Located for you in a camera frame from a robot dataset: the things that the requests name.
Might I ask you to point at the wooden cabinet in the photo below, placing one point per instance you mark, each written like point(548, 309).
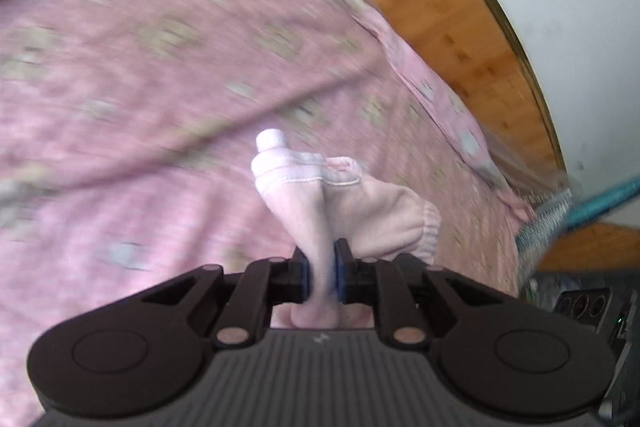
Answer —
point(600, 247)

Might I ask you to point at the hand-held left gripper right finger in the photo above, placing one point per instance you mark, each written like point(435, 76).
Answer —
point(341, 277)

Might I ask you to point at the pink fleece garment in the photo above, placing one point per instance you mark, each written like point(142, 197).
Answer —
point(310, 207)

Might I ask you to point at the metal mesh rack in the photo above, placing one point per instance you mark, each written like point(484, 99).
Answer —
point(542, 222)

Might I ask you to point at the pink bear-print quilt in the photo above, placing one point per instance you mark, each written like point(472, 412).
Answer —
point(125, 82)

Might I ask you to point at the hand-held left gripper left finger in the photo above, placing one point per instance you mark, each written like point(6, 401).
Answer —
point(301, 279)

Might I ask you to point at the teal pole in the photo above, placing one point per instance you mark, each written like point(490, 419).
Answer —
point(605, 202)

